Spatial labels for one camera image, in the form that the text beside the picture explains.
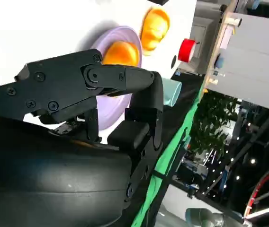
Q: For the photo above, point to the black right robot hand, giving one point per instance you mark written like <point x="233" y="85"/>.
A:
<point x="54" y="179"/>

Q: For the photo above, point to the orange toy bread roll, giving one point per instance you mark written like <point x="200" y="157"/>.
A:
<point x="154" y="30"/>
<point x="122" y="53"/>

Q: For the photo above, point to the lilac plate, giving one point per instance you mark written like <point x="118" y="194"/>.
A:
<point x="110" y="111"/>

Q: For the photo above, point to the green cloth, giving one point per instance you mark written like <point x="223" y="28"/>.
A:
<point x="172" y="151"/>

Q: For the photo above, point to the pale green mug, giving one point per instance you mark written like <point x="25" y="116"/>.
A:
<point x="171" y="91"/>

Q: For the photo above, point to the black cloth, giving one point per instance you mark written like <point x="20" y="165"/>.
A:
<point x="186" y="87"/>

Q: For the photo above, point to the green plant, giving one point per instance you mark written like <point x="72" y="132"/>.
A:
<point x="210" y="127"/>

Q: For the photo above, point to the wooden board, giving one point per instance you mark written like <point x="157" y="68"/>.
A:
<point x="216" y="47"/>

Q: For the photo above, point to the grey cabinet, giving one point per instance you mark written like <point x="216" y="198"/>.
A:
<point x="255" y="59"/>

